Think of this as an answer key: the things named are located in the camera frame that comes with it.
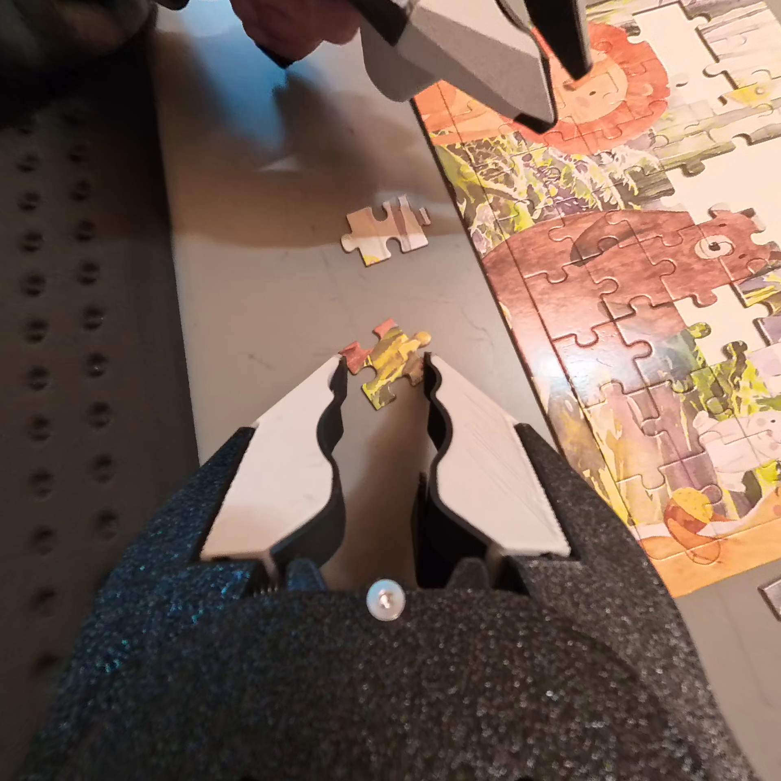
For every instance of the grey desk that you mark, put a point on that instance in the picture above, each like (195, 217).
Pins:
(274, 293)

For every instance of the purple green puzzle piece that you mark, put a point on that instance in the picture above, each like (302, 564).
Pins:
(770, 597)

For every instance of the yellow red puzzle piece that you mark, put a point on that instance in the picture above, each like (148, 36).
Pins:
(390, 366)

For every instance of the person's left hand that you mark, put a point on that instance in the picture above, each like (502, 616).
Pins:
(293, 21)

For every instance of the dark perforated panel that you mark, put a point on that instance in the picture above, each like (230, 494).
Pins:
(61, 305)

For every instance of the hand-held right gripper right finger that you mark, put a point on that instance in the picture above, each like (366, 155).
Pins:
(500, 488)

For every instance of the person's left forearm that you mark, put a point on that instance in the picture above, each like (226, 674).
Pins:
(61, 24)

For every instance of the large white grey puzzle piece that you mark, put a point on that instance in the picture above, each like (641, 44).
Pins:
(384, 232)

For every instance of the forest animal jigsaw puzzle board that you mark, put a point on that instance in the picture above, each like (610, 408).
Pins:
(610, 274)

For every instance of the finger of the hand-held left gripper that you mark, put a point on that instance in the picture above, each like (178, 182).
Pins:
(564, 36)
(476, 61)

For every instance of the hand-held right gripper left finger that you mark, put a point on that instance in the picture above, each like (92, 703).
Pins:
(274, 488)

